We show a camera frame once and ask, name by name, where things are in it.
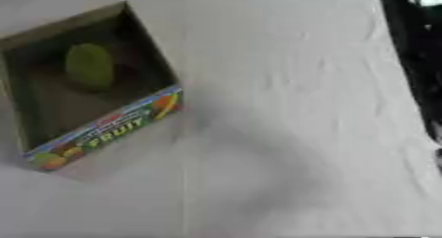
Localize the printed cardboard box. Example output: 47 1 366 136
0 0 185 173

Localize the green toy fruit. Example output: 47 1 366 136
63 42 116 90

